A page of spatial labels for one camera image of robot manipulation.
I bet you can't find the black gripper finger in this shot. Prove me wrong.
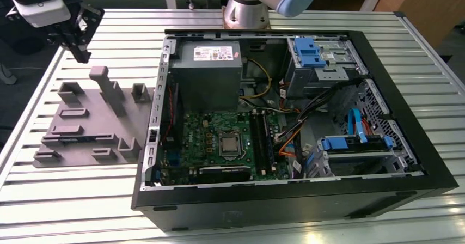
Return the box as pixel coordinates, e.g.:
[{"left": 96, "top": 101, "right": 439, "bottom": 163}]
[
  {"left": 77, "top": 5, "right": 105, "bottom": 64},
  {"left": 46, "top": 26, "right": 84, "bottom": 64}
]

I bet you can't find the dark blue RAM stick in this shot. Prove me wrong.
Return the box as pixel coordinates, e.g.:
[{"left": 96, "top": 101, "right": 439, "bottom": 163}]
[{"left": 57, "top": 137, "right": 114, "bottom": 143}]

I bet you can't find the RAM slot with white clips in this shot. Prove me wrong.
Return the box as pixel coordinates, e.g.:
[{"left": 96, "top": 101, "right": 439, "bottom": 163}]
[
  {"left": 252, "top": 109, "right": 266, "bottom": 174},
  {"left": 260, "top": 109, "right": 276, "bottom": 172}
]

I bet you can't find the black chair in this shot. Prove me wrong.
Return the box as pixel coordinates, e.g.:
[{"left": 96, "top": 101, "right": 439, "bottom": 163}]
[{"left": 0, "top": 15, "right": 48, "bottom": 56}]

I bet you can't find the grey furniture leg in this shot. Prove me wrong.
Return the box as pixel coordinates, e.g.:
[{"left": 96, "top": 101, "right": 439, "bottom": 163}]
[{"left": 0, "top": 61, "right": 17, "bottom": 86}]

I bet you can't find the grey parts rack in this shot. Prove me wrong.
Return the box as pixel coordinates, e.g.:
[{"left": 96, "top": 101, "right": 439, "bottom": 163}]
[{"left": 30, "top": 65, "right": 156, "bottom": 170}]

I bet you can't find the grey power supply unit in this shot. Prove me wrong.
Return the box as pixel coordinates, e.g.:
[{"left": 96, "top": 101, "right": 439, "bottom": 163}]
[{"left": 169, "top": 40, "right": 244, "bottom": 113}]

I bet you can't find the green motherboard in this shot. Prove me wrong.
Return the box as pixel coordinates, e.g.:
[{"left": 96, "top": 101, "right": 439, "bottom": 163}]
[{"left": 158, "top": 109, "right": 292, "bottom": 182}]

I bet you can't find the metal CPU socket cover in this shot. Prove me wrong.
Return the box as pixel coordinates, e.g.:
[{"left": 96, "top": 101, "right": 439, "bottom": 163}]
[{"left": 217, "top": 129, "right": 245, "bottom": 161}]

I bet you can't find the silver CPU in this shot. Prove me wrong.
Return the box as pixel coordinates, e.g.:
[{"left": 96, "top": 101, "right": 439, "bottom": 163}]
[{"left": 220, "top": 137, "right": 240, "bottom": 154}]

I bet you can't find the blue plastic drive latch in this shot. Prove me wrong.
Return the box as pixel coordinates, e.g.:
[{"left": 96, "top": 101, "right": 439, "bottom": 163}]
[{"left": 294, "top": 38, "right": 326, "bottom": 68}]

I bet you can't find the black graphics card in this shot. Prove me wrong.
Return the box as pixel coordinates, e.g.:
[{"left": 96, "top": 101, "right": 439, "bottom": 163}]
[{"left": 197, "top": 164, "right": 252, "bottom": 182}]

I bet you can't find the tall grey metal drive cage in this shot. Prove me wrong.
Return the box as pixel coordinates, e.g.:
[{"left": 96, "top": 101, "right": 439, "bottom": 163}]
[{"left": 284, "top": 36, "right": 367, "bottom": 100}]

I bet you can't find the black PC case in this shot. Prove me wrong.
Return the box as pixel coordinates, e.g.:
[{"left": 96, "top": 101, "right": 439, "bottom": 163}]
[{"left": 130, "top": 28, "right": 459, "bottom": 231}]

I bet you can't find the hard disk in blue carrier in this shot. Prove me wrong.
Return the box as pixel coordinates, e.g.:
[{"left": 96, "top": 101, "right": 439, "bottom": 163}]
[{"left": 321, "top": 135, "right": 395, "bottom": 154}]

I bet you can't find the low grey metal disk bay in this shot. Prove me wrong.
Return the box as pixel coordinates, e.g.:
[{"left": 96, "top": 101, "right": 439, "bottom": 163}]
[{"left": 302, "top": 135, "right": 425, "bottom": 179}]

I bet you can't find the brown wooden cabinet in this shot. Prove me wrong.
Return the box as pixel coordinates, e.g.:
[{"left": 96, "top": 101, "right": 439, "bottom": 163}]
[{"left": 377, "top": 0, "right": 465, "bottom": 48}]

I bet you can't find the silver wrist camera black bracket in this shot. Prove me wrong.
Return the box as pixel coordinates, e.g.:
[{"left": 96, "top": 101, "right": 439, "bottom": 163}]
[{"left": 5, "top": 0, "right": 73, "bottom": 29}]

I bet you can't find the yellow black power cable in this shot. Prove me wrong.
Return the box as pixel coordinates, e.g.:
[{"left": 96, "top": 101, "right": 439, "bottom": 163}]
[{"left": 238, "top": 58, "right": 273, "bottom": 100}]

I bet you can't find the red orange black wire bundle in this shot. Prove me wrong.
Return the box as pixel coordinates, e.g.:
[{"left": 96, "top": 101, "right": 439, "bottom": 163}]
[{"left": 277, "top": 102, "right": 302, "bottom": 115}]

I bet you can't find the black cable bundle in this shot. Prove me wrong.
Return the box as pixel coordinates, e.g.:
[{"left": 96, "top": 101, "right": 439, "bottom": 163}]
[{"left": 276, "top": 79, "right": 363, "bottom": 147}]

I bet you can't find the blue flat wire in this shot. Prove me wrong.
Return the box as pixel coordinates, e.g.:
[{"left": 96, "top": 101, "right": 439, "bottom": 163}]
[{"left": 347, "top": 108, "right": 367, "bottom": 143}]

